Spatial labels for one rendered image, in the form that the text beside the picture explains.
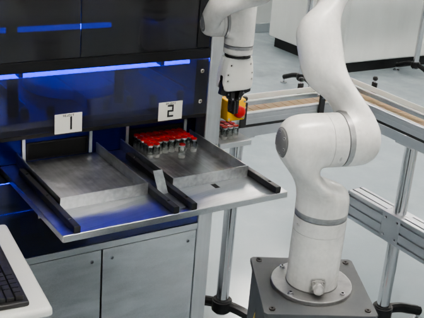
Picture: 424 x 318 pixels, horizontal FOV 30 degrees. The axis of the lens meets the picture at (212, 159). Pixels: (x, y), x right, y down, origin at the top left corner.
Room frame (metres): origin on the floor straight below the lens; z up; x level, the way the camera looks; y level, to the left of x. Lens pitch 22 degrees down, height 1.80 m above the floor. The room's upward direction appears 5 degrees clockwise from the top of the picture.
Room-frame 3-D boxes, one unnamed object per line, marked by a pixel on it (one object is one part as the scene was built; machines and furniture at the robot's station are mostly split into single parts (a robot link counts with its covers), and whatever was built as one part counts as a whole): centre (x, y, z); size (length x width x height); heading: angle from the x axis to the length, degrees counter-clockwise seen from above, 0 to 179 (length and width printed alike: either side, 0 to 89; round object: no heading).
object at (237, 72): (2.19, -0.05, 1.21); 0.10 x 0.08 x 0.11; 125
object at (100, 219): (2.12, 0.19, 0.87); 0.70 x 0.48 x 0.02; 124
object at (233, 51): (2.20, -0.05, 1.27); 0.09 x 0.08 x 0.03; 125
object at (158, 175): (2.00, 0.11, 0.91); 0.14 x 0.03 x 0.06; 34
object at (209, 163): (2.28, 0.09, 0.90); 0.34 x 0.26 x 0.04; 34
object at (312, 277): (1.63, -0.26, 0.95); 0.19 x 0.19 x 0.18
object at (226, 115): (2.51, -0.05, 1.00); 0.08 x 0.07 x 0.07; 34
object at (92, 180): (2.09, 0.37, 0.90); 0.34 x 0.26 x 0.04; 34
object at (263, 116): (2.79, -0.21, 0.92); 0.69 x 0.16 x 0.16; 124
